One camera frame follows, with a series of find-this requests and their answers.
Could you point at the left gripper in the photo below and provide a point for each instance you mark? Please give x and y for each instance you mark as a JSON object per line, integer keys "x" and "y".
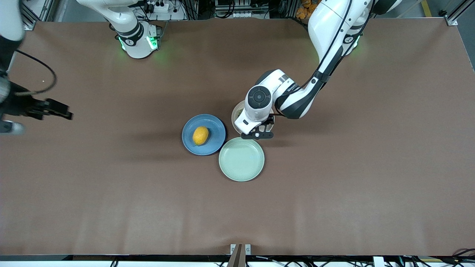
{"x": 270, "y": 119}

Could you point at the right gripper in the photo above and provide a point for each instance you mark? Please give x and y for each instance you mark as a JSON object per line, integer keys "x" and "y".
{"x": 19, "y": 105}

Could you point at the yellow lemon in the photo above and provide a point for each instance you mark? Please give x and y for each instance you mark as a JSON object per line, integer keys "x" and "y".
{"x": 200, "y": 135}

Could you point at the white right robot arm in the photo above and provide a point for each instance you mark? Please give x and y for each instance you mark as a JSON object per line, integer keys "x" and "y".
{"x": 130, "y": 26}

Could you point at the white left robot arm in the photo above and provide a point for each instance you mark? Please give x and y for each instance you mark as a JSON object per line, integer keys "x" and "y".
{"x": 334, "y": 26}

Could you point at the beige plate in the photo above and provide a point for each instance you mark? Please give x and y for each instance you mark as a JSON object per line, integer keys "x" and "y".
{"x": 234, "y": 118}

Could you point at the blue plate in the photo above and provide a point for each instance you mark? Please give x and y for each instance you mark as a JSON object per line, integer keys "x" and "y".
{"x": 217, "y": 133}

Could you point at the light green plate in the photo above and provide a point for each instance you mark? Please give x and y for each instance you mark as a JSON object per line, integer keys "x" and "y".
{"x": 241, "y": 159}

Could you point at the white power strip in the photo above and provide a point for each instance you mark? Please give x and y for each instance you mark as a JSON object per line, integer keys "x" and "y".
{"x": 245, "y": 15}
{"x": 161, "y": 7}

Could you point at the bag of orange items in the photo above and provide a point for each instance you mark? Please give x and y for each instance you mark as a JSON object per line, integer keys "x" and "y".
{"x": 302, "y": 11}

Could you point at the aluminium frame profile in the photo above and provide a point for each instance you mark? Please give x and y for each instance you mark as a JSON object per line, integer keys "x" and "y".
{"x": 454, "y": 18}
{"x": 29, "y": 22}

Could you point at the metal table edge bracket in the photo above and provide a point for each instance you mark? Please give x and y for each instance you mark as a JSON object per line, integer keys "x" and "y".
{"x": 237, "y": 256}

